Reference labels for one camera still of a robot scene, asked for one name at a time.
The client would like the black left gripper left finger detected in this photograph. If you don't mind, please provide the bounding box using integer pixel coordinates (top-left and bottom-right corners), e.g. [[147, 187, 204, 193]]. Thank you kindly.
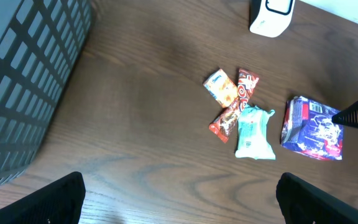
[[0, 172, 86, 224]]

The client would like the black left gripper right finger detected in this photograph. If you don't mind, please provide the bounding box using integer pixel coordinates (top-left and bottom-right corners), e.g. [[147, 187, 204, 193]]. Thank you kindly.
[[276, 172, 358, 224]]

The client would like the purple red snack packet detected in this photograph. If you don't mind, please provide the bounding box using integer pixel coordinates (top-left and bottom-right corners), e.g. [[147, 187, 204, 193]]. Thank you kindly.
[[280, 96, 344, 161]]

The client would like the light green wipes packet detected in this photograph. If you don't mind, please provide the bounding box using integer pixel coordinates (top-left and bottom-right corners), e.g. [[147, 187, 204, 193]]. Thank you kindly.
[[235, 105, 276, 160]]

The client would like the red orange chocolate bar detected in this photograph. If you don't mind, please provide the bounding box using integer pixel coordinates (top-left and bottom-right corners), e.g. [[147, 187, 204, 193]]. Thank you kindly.
[[209, 68, 259, 143]]

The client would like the small orange snack packet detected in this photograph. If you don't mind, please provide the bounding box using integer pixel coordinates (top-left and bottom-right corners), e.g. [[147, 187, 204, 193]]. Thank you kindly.
[[203, 68, 237, 108]]

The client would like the grey plastic mesh basket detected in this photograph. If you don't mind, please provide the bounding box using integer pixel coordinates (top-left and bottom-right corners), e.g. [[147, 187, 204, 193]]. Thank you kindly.
[[0, 0, 93, 186]]

